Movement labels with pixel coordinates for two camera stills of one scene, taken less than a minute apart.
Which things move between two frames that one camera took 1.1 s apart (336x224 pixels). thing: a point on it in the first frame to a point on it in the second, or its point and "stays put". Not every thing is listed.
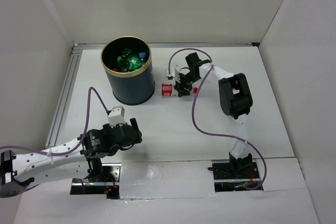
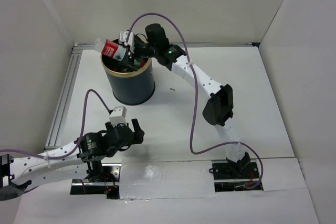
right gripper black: x=180 y=86 to x=129 y=62
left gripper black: x=139 y=139 stays put
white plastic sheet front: x=164 y=179 stays put
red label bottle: x=168 y=89 to x=114 y=50
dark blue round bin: x=127 y=62 stays put
